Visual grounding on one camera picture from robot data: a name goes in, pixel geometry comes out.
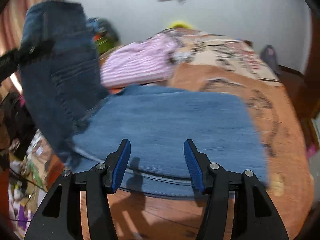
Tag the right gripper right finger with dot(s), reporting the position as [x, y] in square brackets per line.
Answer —
[255, 215]

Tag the blue denim jeans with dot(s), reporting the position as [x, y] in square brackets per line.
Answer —
[83, 122]

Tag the striped brown curtain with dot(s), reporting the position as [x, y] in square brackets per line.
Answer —
[12, 21]

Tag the pink striped garment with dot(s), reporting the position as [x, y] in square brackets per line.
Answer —
[139, 62]

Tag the grey backpack on floor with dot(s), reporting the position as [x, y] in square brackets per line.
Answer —
[269, 56]

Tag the yellow foam tube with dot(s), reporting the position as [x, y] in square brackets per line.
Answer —
[180, 24]

